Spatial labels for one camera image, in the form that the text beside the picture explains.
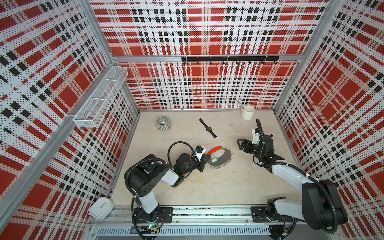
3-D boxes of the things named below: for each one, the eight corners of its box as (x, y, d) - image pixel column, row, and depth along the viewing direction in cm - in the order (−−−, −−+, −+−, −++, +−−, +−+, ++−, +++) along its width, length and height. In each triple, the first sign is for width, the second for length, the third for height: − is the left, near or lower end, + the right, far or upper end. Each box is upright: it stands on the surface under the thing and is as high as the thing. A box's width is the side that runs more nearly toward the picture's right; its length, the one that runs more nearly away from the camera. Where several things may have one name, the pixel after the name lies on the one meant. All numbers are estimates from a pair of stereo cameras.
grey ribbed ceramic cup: (157, 133, 109) (155, 127, 104) (160, 121, 117) (158, 115, 112) (169, 133, 109) (167, 127, 104) (171, 120, 117) (170, 115, 112)
